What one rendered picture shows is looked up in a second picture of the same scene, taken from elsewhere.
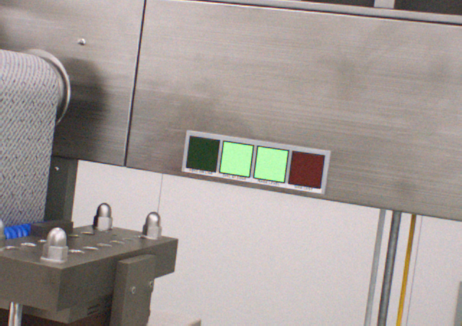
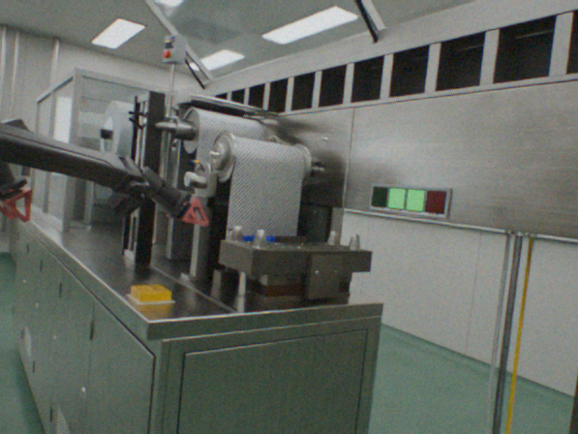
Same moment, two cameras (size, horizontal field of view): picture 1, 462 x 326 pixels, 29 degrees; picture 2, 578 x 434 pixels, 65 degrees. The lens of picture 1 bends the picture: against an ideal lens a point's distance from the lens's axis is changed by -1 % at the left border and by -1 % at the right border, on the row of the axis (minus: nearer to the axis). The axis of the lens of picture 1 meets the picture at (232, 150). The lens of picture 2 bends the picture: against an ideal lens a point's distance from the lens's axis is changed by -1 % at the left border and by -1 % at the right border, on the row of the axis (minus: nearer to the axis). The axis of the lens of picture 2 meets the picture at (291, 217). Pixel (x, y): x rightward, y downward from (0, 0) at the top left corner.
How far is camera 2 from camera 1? 0.58 m
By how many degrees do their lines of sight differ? 34
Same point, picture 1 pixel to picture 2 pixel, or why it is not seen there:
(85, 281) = (277, 262)
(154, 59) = (357, 143)
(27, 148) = (280, 194)
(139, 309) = (327, 287)
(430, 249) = not seen: outside the picture
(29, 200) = (283, 224)
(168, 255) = (362, 260)
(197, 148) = (377, 193)
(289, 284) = (562, 319)
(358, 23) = (468, 98)
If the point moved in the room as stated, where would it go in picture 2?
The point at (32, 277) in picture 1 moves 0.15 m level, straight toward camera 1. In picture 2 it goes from (242, 255) to (207, 262)
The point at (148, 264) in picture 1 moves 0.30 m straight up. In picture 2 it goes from (333, 260) to (346, 143)
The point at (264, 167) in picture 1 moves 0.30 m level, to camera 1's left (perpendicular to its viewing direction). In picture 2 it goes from (411, 202) to (311, 192)
